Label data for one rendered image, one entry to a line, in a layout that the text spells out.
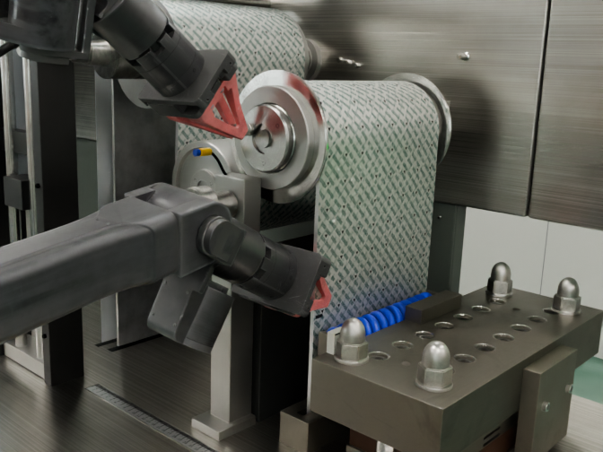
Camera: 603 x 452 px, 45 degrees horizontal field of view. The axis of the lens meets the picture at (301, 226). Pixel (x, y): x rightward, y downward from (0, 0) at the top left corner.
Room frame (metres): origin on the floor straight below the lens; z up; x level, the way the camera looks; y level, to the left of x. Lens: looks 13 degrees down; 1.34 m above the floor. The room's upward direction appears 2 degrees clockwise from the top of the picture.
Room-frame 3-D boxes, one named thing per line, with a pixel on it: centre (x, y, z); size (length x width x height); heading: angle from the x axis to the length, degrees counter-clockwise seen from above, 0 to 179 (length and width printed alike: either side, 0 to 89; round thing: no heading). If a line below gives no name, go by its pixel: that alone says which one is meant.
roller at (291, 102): (0.90, -0.05, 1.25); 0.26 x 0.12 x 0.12; 138
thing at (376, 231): (0.86, -0.09, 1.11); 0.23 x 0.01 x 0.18; 138
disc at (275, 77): (0.81, 0.03, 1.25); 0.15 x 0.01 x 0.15; 48
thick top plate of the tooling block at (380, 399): (0.81, -0.21, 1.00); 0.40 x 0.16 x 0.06; 138
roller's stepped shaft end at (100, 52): (0.91, 0.28, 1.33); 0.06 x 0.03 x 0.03; 138
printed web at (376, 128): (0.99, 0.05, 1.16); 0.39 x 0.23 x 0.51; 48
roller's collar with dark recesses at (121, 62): (0.96, 0.24, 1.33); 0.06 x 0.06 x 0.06; 48
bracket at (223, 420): (0.80, 0.09, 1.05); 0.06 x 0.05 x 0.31; 138
